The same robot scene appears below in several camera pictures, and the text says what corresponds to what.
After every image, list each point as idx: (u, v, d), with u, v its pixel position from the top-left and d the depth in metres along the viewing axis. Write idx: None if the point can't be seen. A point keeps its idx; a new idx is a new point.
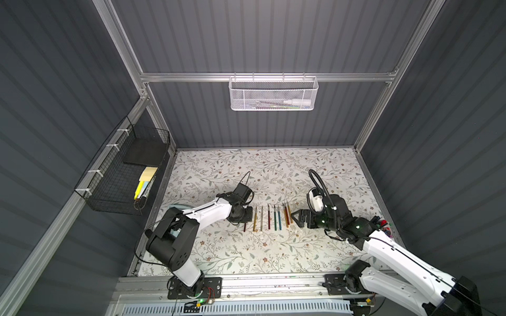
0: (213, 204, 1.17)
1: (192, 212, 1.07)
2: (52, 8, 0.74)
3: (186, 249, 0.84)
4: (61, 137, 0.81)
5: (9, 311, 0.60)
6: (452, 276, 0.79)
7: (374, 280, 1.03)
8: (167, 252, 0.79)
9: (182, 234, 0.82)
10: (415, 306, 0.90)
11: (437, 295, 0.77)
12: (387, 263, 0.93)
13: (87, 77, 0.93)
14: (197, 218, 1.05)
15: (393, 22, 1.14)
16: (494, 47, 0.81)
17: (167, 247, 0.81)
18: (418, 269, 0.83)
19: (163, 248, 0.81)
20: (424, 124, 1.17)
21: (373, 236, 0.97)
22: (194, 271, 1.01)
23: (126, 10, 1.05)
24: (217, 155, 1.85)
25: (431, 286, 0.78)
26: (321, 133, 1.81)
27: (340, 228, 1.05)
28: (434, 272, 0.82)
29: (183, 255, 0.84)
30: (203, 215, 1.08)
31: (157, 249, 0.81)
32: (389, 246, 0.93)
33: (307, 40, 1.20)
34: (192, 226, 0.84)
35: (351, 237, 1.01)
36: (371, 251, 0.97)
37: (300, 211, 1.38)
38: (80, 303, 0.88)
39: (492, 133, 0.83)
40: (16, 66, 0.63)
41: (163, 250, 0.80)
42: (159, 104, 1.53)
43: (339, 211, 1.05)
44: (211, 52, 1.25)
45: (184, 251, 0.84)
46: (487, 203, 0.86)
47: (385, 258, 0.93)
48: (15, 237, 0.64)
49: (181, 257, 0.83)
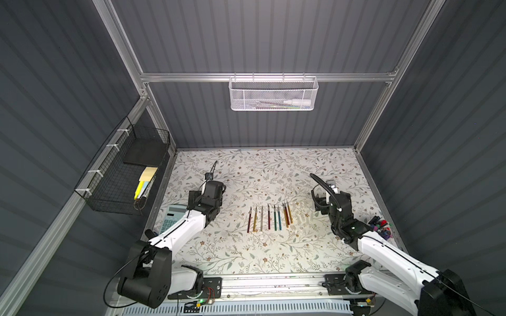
0: (184, 223, 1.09)
1: (161, 240, 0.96)
2: (52, 8, 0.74)
3: (165, 280, 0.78)
4: (60, 137, 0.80)
5: (8, 312, 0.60)
6: (436, 270, 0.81)
7: (371, 278, 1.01)
8: (144, 290, 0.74)
9: (154, 268, 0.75)
10: (409, 305, 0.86)
11: (418, 283, 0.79)
12: (379, 261, 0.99)
13: (87, 77, 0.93)
14: (170, 242, 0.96)
15: (393, 22, 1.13)
16: (495, 46, 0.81)
17: (141, 285, 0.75)
18: (404, 263, 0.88)
19: (140, 284, 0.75)
20: (424, 124, 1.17)
21: (365, 234, 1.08)
22: (190, 276, 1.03)
23: (126, 9, 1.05)
24: (217, 155, 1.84)
25: (414, 275, 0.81)
26: (321, 133, 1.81)
27: (338, 227, 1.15)
28: (420, 265, 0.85)
29: (163, 287, 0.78)
30: (176, 237, 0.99)
31: (132, 289, 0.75)
32: (379, 243, 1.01)
33: (308, 39, 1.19)
34: (163, 257, 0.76)
35: (348, 239, 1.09)
36: (367, 248, 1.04)
37: (313, 197, 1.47)
38: (80, 304, 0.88)
39: (492, 133, 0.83)
40: (16, 65, 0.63)
41: (138, 289, 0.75)
42: (159, 104, 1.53)
43: (344, 212, 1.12)
44: (211, 52, 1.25)
45: (164, 283, 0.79)
46: (487, 203, 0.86)
47: (381, 253, 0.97)
48: (14, 237, 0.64)
49: (161, 290, 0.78)
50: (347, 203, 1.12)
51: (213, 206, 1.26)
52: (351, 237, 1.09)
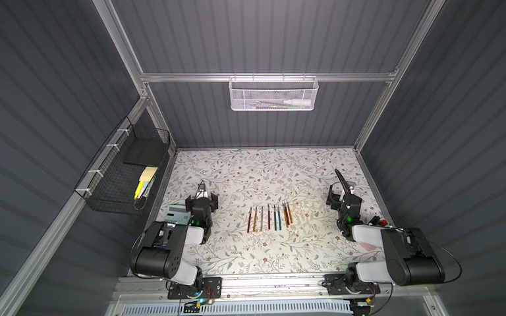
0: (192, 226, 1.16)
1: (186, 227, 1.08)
2: (52, 8, 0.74)
3: (178, 255, 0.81)
4: (61, 137, 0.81)
5: (8, 311, 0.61)
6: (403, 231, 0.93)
7: (363, 266, 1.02)
8: (162, 257, 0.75)
9: (174, 237, 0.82)
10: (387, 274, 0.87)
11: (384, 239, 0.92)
12: (366, 241, 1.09)
13: (87, 77, 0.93)
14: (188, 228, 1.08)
15: (393, 22, 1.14)
16: (495, 47, 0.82)
17: (157, 256, 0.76)
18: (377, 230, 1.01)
19: (155, 256, 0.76)
20: (424, 124, 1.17)
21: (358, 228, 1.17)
22: (192, 269, 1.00)
23: (126, 9, 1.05)
24: (217, 155, 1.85)
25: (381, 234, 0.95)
26: (321, 133, 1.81)
27: (342, 220, 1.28)
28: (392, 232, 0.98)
29: (176, 261, 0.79)
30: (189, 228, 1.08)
31: (147, 260, 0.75)
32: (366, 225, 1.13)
33: (308, 39, 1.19)
34: (181, 228, 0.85)
35: (345, 232, 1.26)
36: (357, 230, 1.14)
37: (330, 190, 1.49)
38: (80, 303, 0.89)
39: (491, 133, 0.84)
40: (16, 66, 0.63)
41: (154, 259, 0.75)
42: (159, 103, 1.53)
43: (352, 210, 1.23)
44: (211, 52, 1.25)
45: (176, 256, 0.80)
46: (487, 203, 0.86)
47: (365, 228, 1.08)
48: (15, 237, 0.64)
49: (174, 263, 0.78)
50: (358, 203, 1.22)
51: (207, 225, 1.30)
52: (349, 232, 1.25)
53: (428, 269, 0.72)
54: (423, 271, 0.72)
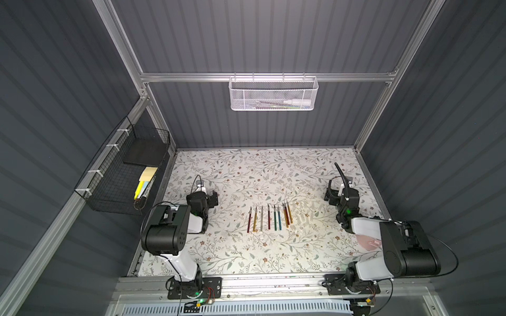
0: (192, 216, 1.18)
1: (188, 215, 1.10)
2: (52, 8, 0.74)
3: (184, 232, 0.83)
4: (61, 137, 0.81)
5: (8, 311, 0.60)
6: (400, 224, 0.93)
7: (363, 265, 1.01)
8: (171, 231, 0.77)
9: (180, 214, 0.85)
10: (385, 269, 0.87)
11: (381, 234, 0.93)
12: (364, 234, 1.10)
13: (87, 78, 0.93)
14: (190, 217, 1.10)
15: (393, 22, 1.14)
16: (495, 47, 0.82)
17: (165, 232, 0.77)
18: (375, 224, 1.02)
19: (163, 232, 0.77)
20: (424, 124, 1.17)
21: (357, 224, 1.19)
22: (192, 267, 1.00)
23: (126, 9, 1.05)
24: (217, 155, 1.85)
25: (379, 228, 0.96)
26: (321, 133, 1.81)
27: (342, 213, 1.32)
28: None
29: (183, 236, 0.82)
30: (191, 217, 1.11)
31: (155, 236, 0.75)
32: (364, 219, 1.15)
33: (308, 39, 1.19)
34: (185, 207, 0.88)
35: (344, 224, 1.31)
36: (356, 223, 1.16)
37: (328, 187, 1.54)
38: (80, 303, 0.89)
39: (491, 133, 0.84)
40: (16, 66, 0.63)
41: (163, 235, 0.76)
42: (159, 104, 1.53)
43: (350, 201, 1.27)
44: (211, 52, 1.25)
45: (183, 232, 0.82)
46: (487, 203, 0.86)
47: (364, 220, 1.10)
48: (15, 237, 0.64)
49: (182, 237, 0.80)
50: (356, 195, 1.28)
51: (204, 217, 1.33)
52: (348, 224, 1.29)
53: (424, 261, 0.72)
54: (419, 262, 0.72)
